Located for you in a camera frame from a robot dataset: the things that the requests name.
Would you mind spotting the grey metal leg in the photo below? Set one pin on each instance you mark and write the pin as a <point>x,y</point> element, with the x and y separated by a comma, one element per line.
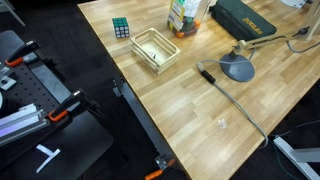
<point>13,13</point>

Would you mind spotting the grey round lamp base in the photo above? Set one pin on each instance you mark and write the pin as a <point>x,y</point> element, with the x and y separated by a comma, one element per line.
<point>237,70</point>

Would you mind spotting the white metal frame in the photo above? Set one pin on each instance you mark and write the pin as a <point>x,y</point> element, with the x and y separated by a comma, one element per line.
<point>293,155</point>

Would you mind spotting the light wooden slat crate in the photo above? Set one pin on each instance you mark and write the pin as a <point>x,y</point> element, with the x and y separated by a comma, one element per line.
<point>143,38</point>

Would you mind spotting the grey metal table rail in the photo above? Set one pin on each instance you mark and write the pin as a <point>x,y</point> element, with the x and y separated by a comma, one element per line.
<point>143,116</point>

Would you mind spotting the clear bag of colourful items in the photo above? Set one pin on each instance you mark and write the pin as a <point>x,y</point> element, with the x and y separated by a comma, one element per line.
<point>185,16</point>

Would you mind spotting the white tape strip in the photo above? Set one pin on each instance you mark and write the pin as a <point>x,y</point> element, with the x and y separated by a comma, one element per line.
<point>50,156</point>

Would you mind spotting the dark green tool case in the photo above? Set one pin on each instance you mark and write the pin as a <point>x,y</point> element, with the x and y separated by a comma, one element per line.
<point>240,20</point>

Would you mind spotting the black rounded mat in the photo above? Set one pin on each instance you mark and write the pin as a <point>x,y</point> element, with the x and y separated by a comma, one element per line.
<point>80,143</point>

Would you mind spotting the white round object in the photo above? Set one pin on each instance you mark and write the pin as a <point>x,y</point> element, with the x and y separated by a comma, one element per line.
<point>293,2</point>

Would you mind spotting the black orange bar clamp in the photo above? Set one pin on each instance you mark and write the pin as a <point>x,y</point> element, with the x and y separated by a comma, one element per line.
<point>66,105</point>
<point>20,51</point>

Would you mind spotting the small clear plastic piece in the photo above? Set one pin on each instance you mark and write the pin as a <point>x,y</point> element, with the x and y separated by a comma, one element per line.
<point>222,123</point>

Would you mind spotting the aluminium extrusion profile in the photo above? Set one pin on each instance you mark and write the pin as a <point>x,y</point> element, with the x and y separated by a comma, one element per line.
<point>20,125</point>

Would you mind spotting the black perforated board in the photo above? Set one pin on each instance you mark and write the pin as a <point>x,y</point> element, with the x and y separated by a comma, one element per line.
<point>26,90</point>

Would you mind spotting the small metal bracket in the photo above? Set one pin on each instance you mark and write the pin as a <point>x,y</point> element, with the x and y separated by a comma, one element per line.
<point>7,83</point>

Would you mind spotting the grey metal plate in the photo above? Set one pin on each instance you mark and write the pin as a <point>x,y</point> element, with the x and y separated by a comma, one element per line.
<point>46,83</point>

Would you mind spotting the large Rubik's cube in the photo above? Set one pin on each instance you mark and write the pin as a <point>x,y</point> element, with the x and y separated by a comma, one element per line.
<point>120,28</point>

